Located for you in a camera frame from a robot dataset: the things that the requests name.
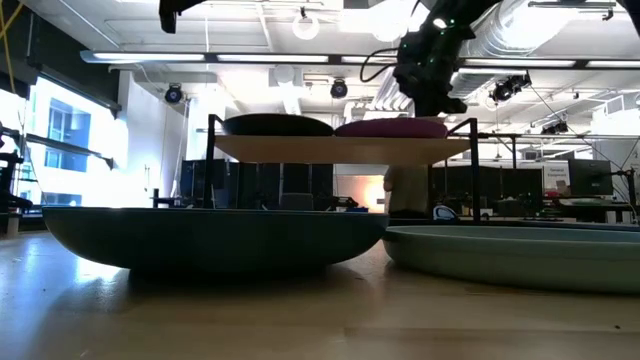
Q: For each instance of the long ceiling light bar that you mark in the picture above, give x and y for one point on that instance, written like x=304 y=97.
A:
x=150 y=56

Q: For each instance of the dark green plate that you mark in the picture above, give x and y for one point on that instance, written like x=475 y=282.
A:
x=210 y=240

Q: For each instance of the white sign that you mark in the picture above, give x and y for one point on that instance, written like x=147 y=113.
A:
x=556 y=175

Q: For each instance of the dark background table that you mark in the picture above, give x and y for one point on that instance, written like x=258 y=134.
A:
x=590 y=205

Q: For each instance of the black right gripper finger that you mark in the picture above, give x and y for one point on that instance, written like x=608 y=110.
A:
x=432 y=106

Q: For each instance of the black plate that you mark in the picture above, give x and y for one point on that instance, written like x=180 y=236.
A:
x=277 y=125

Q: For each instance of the maroon plate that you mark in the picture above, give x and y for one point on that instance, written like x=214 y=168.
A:
x=390 y=128

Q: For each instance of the large bright window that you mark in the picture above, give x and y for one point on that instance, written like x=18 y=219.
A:
x=60 y=140

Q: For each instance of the blue and white object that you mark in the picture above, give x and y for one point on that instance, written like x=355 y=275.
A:
x=444 y=213

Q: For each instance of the black ceiling spotlight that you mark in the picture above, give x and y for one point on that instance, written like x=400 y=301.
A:
x=338 y=89
x=505 y=89
x=173 y=94

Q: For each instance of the wooden shelf with black legs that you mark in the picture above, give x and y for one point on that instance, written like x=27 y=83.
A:
x=340 y=150

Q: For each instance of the dark office partition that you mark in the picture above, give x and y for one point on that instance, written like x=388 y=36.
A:
x=500 y=187
x=250 y=182

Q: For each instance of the pale green plate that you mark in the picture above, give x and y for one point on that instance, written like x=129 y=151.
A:
x=525 y=265

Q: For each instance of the black equipment stand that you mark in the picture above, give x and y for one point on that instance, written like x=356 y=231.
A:
x=10 y=200

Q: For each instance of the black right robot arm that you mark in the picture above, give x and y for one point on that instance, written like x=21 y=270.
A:
x=465 y=10

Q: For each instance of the silver air duct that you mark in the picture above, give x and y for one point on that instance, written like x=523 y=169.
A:
x=510 y=30

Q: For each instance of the person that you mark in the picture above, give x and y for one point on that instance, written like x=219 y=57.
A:
x=407 y=190

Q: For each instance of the black computer monitor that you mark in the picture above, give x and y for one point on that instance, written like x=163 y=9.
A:
x=590 y=177

